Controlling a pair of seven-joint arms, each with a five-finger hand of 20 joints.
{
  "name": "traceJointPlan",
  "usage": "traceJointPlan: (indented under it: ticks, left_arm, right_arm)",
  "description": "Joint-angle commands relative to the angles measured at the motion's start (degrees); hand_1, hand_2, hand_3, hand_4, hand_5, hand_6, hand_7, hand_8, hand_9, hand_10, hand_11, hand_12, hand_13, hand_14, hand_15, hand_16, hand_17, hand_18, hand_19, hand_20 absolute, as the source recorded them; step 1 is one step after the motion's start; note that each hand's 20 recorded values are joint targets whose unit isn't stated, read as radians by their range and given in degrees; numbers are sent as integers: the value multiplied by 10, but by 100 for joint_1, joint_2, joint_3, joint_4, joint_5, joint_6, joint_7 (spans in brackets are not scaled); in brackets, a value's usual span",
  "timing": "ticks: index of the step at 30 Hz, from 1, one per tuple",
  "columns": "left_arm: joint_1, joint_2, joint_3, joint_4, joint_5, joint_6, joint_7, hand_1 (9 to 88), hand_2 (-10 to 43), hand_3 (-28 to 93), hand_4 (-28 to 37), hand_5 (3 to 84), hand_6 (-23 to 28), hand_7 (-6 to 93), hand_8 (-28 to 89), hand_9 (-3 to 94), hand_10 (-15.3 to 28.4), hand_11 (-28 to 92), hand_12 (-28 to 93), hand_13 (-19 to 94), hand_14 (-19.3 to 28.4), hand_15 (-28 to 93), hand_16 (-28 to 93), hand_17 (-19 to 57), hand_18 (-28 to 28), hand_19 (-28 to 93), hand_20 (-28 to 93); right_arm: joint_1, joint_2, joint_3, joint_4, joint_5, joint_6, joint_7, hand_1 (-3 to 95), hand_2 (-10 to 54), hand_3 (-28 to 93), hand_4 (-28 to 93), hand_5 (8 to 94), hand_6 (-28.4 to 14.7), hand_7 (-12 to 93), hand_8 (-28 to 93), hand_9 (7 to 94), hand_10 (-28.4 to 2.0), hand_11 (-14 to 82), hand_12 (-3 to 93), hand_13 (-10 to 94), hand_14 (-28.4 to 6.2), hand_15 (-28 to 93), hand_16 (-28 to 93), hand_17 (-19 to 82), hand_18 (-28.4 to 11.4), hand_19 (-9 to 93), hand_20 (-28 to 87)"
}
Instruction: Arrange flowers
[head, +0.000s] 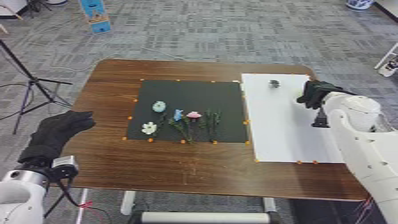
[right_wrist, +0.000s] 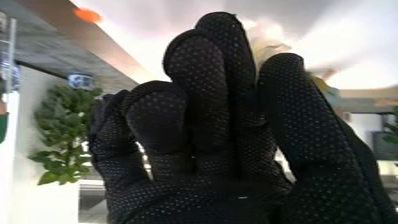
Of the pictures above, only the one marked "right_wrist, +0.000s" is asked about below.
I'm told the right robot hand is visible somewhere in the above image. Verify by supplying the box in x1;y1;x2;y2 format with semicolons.
85;11;398;224

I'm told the pale yellow flower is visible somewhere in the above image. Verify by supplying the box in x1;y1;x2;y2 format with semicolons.
234;13;342;101

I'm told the green leafy plant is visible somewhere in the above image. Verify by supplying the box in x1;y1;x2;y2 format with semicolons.
26;83;106;186

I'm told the blue and white vase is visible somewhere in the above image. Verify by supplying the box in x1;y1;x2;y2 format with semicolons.
65;72;95;91

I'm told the white sheet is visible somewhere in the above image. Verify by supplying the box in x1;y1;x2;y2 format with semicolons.
69;0;398;92

